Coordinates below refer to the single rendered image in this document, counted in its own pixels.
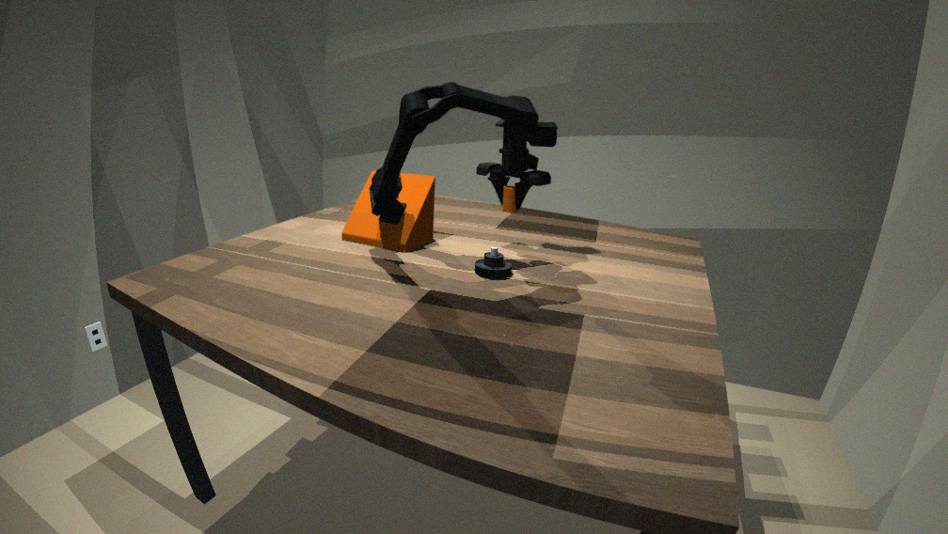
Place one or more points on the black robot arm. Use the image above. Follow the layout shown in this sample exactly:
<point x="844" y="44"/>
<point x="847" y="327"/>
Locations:
<point x="518" y="119"/>

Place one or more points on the dark grey round pedestal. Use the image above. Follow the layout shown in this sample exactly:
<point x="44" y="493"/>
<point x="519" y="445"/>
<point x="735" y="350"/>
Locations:
<point x="493" y="265"/>

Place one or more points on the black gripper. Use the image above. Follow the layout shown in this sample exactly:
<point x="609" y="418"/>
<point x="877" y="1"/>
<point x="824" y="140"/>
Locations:
<point x="513" y="163"/>

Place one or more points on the orange knob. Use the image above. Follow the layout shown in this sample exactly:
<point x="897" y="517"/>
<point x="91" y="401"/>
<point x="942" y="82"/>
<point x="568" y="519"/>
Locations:
<point x="509" y="199"/>

